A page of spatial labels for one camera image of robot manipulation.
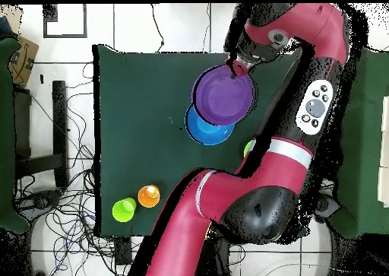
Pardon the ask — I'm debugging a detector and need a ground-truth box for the green cloth side table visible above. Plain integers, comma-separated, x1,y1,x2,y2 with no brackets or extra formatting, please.
0,36,30,234
329,46,389,240

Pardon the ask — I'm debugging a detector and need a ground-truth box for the small green bowl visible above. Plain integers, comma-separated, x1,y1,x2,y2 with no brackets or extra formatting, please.
243,139,255,157

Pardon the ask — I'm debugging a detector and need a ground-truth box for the dark green table cloth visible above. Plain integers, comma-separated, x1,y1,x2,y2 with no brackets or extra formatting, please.
92,43,312,238

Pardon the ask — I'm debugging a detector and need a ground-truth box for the purple bowl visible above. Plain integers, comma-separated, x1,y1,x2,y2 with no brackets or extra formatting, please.
191,64,257,127

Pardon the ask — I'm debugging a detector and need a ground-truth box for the orange cup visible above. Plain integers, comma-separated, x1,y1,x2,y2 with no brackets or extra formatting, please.
137,184,161,209

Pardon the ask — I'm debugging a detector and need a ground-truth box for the black square frame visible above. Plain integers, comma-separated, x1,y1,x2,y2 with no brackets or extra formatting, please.
43,3,88,39

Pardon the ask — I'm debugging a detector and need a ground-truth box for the blue bowl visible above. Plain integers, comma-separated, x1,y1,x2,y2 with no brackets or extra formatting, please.
184,104,236,147

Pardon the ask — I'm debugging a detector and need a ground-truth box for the black caster base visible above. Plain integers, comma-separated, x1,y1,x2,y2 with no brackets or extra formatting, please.
14,189,63,224

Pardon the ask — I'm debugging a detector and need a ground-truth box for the black power strip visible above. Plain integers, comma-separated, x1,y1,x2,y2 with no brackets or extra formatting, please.
113,236,134,267

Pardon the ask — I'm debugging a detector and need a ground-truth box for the black stand frame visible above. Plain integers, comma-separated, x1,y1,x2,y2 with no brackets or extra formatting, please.
13,80,70,189

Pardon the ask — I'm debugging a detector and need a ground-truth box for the lime yellow cup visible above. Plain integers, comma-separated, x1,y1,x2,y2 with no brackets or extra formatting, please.
111,197,138,224

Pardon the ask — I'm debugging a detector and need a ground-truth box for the cardboard box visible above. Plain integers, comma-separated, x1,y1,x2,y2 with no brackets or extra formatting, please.
8,34,40,88

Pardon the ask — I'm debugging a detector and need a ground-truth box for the black floor cable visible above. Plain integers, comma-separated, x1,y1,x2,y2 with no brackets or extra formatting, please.
150,3,166,53

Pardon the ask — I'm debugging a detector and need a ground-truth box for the white box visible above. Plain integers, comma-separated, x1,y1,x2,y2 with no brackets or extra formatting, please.
377,95,389,209

